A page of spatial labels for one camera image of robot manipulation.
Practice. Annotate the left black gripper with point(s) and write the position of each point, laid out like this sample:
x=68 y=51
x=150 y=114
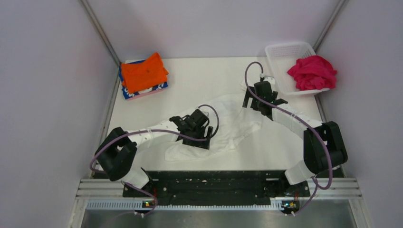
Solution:
x=205 y=145

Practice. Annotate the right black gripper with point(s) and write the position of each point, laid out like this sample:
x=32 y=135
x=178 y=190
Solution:
x=247 y=96

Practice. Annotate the white printed t-shirt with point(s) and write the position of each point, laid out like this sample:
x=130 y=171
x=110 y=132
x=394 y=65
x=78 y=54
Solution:
x=235 y=124

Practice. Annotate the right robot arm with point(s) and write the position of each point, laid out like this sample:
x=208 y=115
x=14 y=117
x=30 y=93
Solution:
x=323 y=145

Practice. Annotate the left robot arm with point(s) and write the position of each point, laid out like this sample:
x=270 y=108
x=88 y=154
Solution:
x=117 y=152

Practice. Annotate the white plastic basket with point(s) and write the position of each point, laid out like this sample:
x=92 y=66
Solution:
x=281 y=57

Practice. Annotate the pink folded t-shirt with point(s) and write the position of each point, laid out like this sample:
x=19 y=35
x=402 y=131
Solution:
x=148 y=93

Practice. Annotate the pink crumpled t-shirt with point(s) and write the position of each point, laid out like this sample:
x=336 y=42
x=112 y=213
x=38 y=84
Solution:
x=313 y=73

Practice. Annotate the orange folded t-shirt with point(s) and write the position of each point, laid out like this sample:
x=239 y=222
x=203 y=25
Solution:
x=141 y=76

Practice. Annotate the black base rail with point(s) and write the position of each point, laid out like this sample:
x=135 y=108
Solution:
x=217 y=188

